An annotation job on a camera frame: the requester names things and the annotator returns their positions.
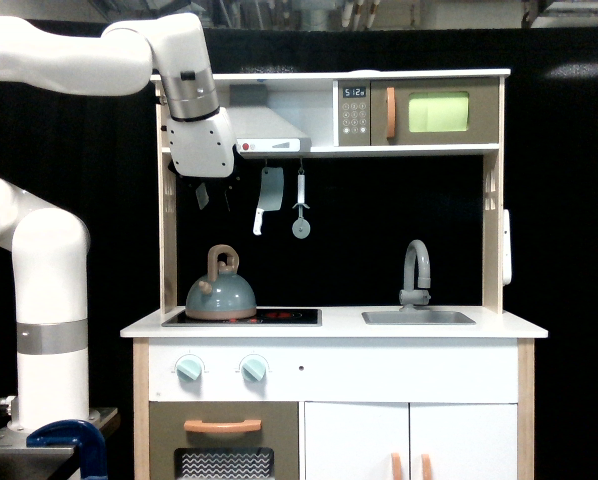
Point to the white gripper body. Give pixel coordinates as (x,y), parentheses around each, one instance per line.
(203,148)

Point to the grey-blue toy teapot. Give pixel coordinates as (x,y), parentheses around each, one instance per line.
(221,294)

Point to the black toy stove top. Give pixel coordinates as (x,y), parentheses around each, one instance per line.
(263,317)

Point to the left mint stove knob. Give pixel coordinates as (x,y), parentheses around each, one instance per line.
(189,368)

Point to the mint stove knob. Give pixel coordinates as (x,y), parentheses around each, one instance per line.
(253,368)
(189,368)

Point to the right mint stove knob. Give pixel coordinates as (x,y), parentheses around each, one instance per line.
(253,368)

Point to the toy cleaver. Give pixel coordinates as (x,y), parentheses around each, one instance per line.
(271,195)

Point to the grey toy range hood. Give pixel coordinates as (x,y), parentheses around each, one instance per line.
(259,129)

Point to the toy pizza cutter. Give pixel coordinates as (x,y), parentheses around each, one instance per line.
(301,227)

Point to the white wooden toy kitchen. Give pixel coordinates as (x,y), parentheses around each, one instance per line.
(345,360)

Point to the grey toy faucet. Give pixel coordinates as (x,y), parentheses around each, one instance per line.
(416,276)

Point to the grey toy sink basin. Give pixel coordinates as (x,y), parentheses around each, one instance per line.
(417,317)

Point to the toy oven door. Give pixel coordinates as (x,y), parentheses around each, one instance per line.
(269,452)

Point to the blue c-clamp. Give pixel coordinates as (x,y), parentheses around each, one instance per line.
(83,435)

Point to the left white cabinet door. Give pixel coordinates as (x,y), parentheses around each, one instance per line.
(356,440)

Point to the white cabinet door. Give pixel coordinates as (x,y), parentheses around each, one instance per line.
(463,441)
(356,440)

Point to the white toy phone handset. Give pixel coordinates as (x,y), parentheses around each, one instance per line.
(507,254)

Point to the right white cabinet door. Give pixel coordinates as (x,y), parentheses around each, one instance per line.
(463,441)

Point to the toy microwave with orange handle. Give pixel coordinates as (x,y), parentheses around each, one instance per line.
(418,111)

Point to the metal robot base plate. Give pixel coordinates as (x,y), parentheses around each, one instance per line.
(71,451)

